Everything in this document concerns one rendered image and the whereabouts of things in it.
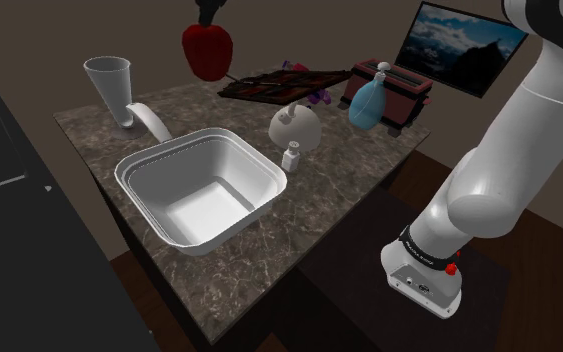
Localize tall white cone cup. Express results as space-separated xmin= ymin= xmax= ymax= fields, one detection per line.
xmin=82 ymin=55 xmax=134 ymax=130

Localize dark robot stand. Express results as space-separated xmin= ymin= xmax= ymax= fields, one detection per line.
xmin=294 ymin=186 xmax=512 ymax=352

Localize mountain landscape wall picture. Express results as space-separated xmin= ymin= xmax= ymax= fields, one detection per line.
xmin=393 ymin=0 xmax=530 ymax=100

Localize white square pan with handle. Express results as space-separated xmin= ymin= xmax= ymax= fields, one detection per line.
xmin=113 ymin=102 xmax=289 ymax=258

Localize purple pink flowers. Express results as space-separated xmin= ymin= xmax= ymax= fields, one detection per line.
xmin=281 ymin=59 xmax=334 ymax=106

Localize white domed teapot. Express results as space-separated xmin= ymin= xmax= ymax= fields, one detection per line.
xmin=267 ymin=101 xmax=324 ymax=154

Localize red toaster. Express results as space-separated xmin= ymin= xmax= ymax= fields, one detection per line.
xmin=339 ymin=58 xmax=435 ymax=138

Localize large black cabinet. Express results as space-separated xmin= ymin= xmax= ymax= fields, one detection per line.
xmin=0 ymin=47 xmax=161 ymax=352

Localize red bell pepper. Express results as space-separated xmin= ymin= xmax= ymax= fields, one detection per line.
xmin=181 ymin=23 xmax=235 ymax=83

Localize dark red flat tray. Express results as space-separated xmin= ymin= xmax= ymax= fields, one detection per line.
xmin=216 ymin=69 xmax=354 ymax=106

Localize small white salt shaker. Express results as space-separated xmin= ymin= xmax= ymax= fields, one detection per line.
xmin=280 ymin=140 xmax=302 ymax=173

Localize blue spray bottle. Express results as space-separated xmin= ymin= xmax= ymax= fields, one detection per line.
xmin=348 ymin=60 xmax=392 ymax=132

